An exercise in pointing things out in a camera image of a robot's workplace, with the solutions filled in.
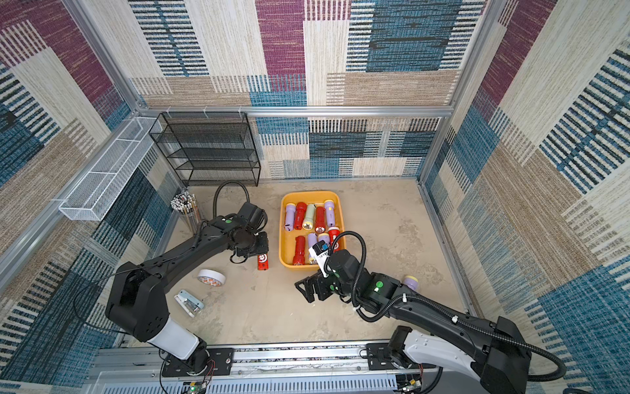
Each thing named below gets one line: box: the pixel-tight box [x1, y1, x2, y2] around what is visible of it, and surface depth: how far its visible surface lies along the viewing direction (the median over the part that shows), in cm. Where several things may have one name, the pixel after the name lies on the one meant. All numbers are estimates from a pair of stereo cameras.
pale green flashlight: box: [301, 203, 316, 231], surface depth 104 cm
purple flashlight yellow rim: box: [318, 232, 330, 244], surface depth 98 cm
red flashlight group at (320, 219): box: [315, 206, 326, 234], surface depth 105 cm
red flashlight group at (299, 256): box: [292, 234, 306, 266], surface depth 96 cm
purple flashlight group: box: [324, 199, 336, 228], surface depth 106 cm
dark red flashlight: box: [293, 201, 308, 231], surface depth 107 cm
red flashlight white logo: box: [328, 225, 341, 250], surface depth 101 cm
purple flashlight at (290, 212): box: [284, 202, 297, 232], surface depth 105 cm
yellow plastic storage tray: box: [278, 190, 346, 269], surface depth 104 cm
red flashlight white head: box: [256, 252, 270, 271], surface depth 86 cm
